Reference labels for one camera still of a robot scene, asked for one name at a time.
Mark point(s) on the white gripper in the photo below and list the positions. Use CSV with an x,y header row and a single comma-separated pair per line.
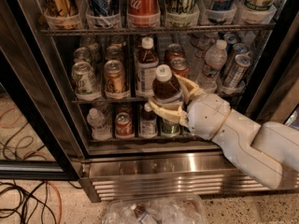
x,y
206,113

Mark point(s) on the brown tea bottle blue label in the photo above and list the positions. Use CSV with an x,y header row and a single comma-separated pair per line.
x,y
166,88

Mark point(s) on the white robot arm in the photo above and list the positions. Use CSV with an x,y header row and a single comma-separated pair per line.
x,y
261,151

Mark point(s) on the green can bottom shelf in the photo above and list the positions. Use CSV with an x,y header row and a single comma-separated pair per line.
x,y
169,129

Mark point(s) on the tea bottle bottom shelf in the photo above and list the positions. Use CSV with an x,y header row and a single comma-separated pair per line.
x,y
148,122

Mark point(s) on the clear water bottle middle shelf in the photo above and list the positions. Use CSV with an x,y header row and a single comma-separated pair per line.
x,y
214,60

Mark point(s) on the clear water bottle shelf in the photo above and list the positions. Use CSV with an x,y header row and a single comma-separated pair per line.
x,y
100,129
214,60

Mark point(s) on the red cola can bottom shelf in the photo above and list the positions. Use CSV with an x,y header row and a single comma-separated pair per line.
x,y
124,126

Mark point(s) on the front gold can middle shelf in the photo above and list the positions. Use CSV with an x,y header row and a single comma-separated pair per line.
x,y
115,79

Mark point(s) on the gold can shelf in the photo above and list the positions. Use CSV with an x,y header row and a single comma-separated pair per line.
x,y
114,53
115,79

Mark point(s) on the clear water bottle bottom shelf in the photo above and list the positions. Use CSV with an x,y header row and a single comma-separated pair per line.
x,y
100,129

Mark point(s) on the green white can top shelf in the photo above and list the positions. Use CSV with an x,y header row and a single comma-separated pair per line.
x,y
180,12

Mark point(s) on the red blue can top shelf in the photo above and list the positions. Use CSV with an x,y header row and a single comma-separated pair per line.
x,y
219,11

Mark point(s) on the blue white can top shelf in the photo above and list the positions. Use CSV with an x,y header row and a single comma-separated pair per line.
x,y
103,11

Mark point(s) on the yellow can top shelf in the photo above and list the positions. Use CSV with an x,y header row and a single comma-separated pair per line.
x,y
63,10

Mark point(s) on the front red cola can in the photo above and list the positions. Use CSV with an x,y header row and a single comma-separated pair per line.
x,y
179,66

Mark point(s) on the rear red cola can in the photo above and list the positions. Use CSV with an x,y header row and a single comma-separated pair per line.
x,y
173,51

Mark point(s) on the front silver slim can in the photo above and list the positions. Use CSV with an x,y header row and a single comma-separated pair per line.
x,y
240,65

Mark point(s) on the silver slim can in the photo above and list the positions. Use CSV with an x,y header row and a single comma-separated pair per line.
x,y
240,65
238,48

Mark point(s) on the front white green can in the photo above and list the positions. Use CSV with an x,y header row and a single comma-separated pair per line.
x,y
86,82

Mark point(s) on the clear plastic bin of bottles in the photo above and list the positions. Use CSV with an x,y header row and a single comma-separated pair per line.
x,y
175,209

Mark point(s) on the middle white green can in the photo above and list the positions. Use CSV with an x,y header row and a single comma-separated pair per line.
x,y
83,54

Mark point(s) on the white green can top right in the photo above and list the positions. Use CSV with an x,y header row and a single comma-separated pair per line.
x,y
256,11

